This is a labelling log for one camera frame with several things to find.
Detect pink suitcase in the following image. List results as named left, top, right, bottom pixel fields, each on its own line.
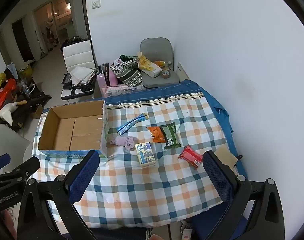
left=96, top=63, right=117, bottom=98

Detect beige cardboard piece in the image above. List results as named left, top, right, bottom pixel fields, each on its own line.
left=213, top=147, right=239, bottom=168

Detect red plastic bag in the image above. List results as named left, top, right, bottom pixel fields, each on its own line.
left=0, top=79, right=17, bottom=108

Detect grey plastic bags pile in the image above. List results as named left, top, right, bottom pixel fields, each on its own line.
left=62, top=66, right=97, bottom=90

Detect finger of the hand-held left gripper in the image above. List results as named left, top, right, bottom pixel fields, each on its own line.
left=0, top=156, right=40, bottom=183
left=0, top=153, right=11, bottom=172

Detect purple socks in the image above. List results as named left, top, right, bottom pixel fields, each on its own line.
left=110, top=135, right=137, bottom=152

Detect light grey chair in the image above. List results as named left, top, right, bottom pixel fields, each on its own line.
left=0, top=124, right=31, bottom=165

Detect blue tube packet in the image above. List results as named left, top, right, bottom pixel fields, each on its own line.
left=116, top=114, right=148, bottom=136

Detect red snack packet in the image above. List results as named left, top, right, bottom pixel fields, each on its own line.
left=178, top=145, right=204, bottom=170

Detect orange snack packet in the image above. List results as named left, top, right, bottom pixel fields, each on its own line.
left=146, top=126, right=166, bottom=143

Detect white blue carton box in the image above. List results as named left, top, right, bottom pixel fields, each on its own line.
left=135, top=142, right=157, bottom=168

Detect small cardboard box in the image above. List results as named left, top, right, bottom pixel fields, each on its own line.
left=30, top=104, right=44, bottom=119

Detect white leather chair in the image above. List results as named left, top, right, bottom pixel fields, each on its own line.
left=60, top=40, right=97, bottom=100

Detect grey padded chair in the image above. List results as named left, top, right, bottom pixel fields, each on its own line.
left=139, top=37, right=180, bottom=88

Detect green snack packet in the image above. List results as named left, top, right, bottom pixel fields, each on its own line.
left=159, top=122, right=181, bottom=150

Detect yellow white package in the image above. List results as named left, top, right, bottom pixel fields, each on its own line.
left=137, top=51, right=162, bottom=78

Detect white wall socket panel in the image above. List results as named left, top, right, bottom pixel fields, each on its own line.
left=176, top=62, right=192, bottom=80

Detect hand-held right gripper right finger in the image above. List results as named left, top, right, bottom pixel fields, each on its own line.
left=202, top=150, right=285, bottom=240

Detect glass sliding door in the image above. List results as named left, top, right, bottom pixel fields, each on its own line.
left=33, top=0, right=73, bottom=60

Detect plaid blanket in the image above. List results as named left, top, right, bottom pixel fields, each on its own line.
left=32, top=95, right=239, bottom=229

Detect yellow bag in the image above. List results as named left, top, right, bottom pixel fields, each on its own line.
left=18, top=65, right=32, bottom=78

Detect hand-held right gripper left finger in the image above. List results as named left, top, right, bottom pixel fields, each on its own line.
left=17, top=149, right=100, bottom=240

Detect white goose plush toy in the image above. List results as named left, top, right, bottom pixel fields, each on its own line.
left=0, top=100, right=28, bottom=128

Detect floral pillow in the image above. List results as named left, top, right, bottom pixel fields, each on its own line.
left=104, top=84, right=145, bottom=98

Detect patterned tote bag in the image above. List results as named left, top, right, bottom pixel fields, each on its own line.
left=110, top=57, right=143, bottom=87

